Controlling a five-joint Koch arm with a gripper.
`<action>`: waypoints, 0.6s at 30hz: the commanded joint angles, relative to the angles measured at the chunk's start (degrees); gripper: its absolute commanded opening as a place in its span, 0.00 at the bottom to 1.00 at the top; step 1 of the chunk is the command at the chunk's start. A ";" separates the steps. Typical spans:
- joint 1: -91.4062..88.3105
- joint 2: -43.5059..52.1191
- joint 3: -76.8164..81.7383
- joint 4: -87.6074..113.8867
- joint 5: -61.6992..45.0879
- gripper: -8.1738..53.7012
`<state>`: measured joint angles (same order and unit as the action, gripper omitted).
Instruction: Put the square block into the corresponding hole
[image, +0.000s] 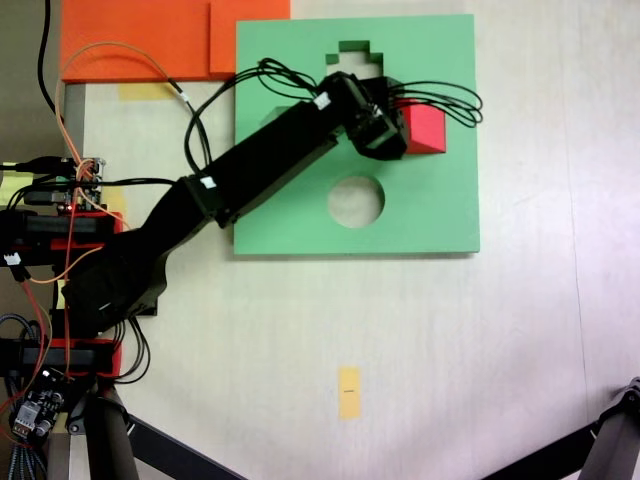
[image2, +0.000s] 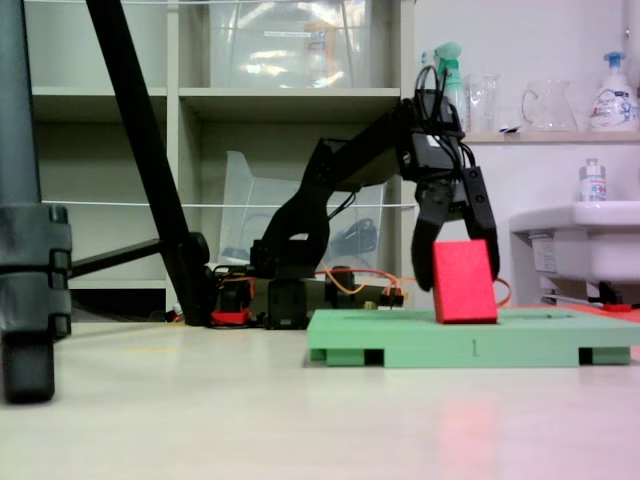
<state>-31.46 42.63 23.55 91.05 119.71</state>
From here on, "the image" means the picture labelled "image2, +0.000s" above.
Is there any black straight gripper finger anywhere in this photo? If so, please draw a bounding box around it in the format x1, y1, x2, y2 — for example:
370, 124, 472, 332
459, 165, 502, 283

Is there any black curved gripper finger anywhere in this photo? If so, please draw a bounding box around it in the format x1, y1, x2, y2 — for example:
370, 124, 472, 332
411, 180, 454, 293

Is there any red square block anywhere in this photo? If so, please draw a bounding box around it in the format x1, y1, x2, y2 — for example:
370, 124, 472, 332
432, 238, 500, 326

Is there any clear glass beaker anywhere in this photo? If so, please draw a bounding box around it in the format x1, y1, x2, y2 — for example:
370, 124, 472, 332
464, 73, 502, 134

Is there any green spray bottle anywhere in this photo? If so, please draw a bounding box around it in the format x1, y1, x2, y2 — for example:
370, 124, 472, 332
432, 41, 470, 134

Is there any green shape sorter board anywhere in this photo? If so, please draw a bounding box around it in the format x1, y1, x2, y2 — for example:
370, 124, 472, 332
305, 307, 640, 370

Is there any small clear sanitizer bottle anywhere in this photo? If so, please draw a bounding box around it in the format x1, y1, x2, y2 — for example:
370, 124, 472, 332
578, 158, 608, 203

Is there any clear glass pitcher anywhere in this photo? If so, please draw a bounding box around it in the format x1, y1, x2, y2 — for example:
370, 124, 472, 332
521, 78, 580, 133

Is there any white sink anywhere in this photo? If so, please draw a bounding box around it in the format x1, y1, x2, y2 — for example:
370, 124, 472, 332
508, 199, 640, 297

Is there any grey shelf unit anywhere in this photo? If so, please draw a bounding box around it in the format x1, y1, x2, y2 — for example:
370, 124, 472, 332
22, 0, 417, 301

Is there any small red black clamp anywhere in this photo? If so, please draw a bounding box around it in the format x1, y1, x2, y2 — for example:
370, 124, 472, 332
598, 281, 632, 314

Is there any white foam pump bottle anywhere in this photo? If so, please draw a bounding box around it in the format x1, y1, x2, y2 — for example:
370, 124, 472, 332
587, 50, 640, 133

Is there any clear plastic tilted container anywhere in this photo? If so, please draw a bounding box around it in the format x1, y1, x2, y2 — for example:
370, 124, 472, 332
218, 149, 387, 266

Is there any clear plastic storage box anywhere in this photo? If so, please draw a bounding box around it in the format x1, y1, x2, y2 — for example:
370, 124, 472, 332
207, 0, 374, 90

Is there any black tripod leg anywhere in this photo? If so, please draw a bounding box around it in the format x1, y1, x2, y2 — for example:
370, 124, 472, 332
83, 0, 214, 327
0, 0, 74, 405

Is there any black tripod brace bar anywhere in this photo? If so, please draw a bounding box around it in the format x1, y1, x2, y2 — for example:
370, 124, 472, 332
67, 238, 164, 279

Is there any black gripper motor cable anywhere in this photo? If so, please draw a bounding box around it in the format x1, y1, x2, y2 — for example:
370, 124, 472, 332
415, 63, 454, 134

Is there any short thin orange wire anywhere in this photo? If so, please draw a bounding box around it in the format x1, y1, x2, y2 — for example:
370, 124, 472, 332
319, 267, 401, 297

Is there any wooden wall ledge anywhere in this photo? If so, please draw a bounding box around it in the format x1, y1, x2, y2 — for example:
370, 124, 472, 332
462, 130, 640, 145

